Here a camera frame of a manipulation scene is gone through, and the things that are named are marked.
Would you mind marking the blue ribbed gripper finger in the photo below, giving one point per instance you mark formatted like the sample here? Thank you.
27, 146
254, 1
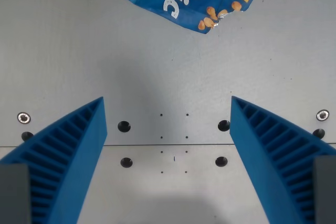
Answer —
65, 155
265, 155

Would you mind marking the silver table screw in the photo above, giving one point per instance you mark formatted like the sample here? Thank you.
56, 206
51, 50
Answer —
322, 115
23, 118

